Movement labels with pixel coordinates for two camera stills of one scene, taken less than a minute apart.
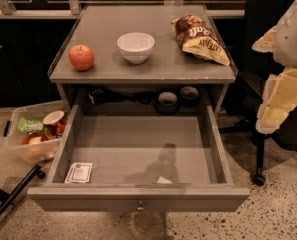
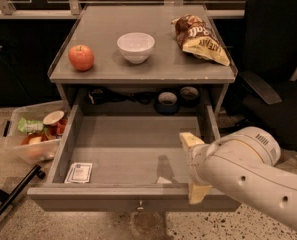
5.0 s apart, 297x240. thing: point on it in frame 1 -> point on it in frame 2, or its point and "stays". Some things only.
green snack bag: (29, 125) stays
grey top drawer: (139, 163) stays
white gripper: (292, 42) -> (197, 160)
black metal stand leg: (7, 199) stays
